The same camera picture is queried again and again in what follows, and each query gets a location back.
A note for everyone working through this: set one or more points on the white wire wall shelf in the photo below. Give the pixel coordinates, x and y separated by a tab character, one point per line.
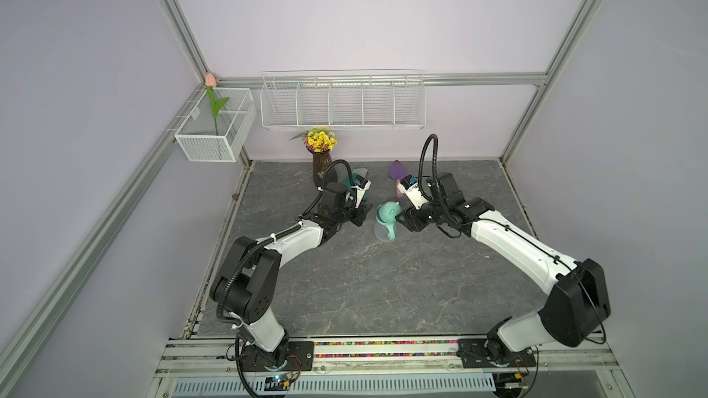
344	99

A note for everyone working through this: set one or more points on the yellow flower bouquet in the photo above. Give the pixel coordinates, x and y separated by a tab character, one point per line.
317	139

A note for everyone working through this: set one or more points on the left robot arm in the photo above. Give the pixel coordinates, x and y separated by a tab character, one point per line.
245	285

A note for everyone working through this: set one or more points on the white vented cable duct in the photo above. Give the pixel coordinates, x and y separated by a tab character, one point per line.
346	385

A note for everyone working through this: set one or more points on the colourful bead strip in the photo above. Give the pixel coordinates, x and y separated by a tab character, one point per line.
376	348

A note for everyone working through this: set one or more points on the mint green bottle cap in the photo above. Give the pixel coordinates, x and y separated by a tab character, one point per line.
386	213

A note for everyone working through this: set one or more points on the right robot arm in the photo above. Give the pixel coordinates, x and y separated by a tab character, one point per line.
577	302

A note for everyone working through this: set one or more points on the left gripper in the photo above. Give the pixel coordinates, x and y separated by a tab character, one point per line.
361	212

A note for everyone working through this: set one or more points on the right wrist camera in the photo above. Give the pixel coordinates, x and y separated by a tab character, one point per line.
410	187

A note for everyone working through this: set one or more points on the white mesh wall basket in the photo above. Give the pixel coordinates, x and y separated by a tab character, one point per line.
196	134

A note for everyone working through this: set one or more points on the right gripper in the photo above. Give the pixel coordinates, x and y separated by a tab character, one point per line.
410	219

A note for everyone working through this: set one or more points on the green rubber glove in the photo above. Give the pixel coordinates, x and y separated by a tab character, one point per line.
358	176

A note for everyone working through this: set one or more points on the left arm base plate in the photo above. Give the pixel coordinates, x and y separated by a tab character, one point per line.
288	356

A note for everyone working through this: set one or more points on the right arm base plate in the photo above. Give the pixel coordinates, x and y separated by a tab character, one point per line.
476	353

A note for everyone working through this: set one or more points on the pink artificial tulip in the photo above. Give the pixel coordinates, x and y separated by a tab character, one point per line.
216	104

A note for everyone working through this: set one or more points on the dark purple glass vase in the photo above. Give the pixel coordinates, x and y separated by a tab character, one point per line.
321	161

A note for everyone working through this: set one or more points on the purple trowel with pink handle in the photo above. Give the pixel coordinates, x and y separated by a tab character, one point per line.
397	172

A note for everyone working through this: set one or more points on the clear plastic baby bottle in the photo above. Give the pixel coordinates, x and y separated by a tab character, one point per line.
384	231

